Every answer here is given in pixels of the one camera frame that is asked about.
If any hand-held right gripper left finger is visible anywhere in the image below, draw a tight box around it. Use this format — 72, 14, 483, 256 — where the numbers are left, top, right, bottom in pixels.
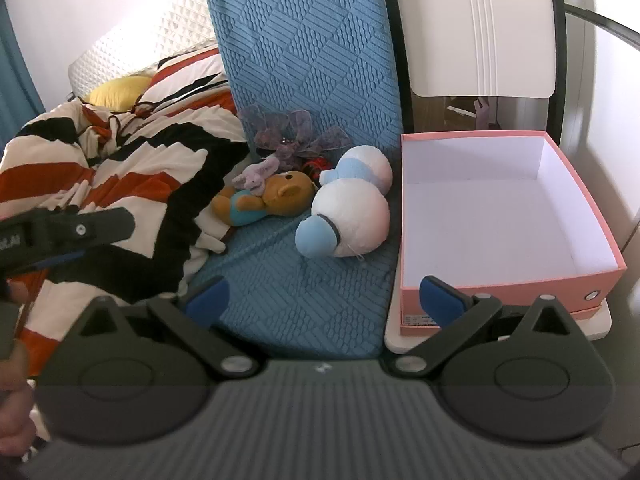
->
80, 276, 261, 381

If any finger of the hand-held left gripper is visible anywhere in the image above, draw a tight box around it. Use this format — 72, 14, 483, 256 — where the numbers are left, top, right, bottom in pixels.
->
46, 206, 137, 256
14, 250, 87, 277

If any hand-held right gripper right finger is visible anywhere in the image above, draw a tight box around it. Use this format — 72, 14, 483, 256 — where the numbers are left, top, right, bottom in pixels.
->
388, 275, 574, 381

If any pink cardboard box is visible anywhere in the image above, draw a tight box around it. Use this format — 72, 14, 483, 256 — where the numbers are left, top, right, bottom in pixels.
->
399, 130, 629, 337

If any red and black toy figure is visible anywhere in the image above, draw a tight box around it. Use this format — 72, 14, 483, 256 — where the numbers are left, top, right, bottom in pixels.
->
302, 156, 331, 182

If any person's left hand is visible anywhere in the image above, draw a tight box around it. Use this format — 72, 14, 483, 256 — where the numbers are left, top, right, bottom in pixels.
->
0, 280, 37, 456

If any orange black white striped blanket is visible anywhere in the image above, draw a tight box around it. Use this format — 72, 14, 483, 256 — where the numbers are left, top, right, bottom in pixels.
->
0, 95, 251, 377

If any brown bear plush toy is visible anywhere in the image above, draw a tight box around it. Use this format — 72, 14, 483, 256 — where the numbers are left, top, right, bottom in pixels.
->
210, 170, 317, 227

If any small purple bunny plush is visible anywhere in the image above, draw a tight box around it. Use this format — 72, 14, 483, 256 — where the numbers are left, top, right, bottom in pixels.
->
231, 155, 282, 197

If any yellow pillow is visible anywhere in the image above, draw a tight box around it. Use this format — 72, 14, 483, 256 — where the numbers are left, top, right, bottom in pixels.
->
82, 76, 154, 111

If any white bedside table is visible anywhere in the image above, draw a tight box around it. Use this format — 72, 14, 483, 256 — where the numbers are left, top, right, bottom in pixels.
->
383, 287, 612, 354

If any blue curtain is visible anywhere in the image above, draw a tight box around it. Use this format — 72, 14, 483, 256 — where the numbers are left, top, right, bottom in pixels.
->
0, 0, 47, 133

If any striped pillow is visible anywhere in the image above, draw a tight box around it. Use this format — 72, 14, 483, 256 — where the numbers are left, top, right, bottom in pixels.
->
134, 45, 236, 111

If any purple ribbon bow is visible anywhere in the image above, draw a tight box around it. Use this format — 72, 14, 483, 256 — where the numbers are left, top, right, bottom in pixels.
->
237, 107, 352, 171

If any small pink object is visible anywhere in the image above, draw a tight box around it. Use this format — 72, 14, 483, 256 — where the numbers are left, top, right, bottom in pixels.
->
472, 97, 494, 129

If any blue textured mat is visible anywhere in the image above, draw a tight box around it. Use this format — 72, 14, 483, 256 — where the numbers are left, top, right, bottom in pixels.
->
185, 0, 407, 361

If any white cabinet with black rim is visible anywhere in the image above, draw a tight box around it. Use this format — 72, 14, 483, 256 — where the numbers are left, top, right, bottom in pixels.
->
377, 0, 572, 136

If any black curved metal tube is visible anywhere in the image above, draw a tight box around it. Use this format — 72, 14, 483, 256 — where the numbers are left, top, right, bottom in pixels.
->
564, 2, 640, 39

